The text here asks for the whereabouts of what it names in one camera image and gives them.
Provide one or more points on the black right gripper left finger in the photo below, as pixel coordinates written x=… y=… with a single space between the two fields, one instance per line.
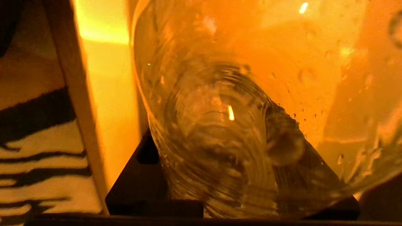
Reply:
x=141 y=188

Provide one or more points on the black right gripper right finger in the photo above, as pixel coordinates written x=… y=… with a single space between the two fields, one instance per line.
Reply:
x=298 y=163

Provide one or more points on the clear bottle with grey cap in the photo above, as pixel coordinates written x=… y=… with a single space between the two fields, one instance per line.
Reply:
x=235 y=94

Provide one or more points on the white ribbed drawer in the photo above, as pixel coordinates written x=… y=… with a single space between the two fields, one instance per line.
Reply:
x=106 y=94

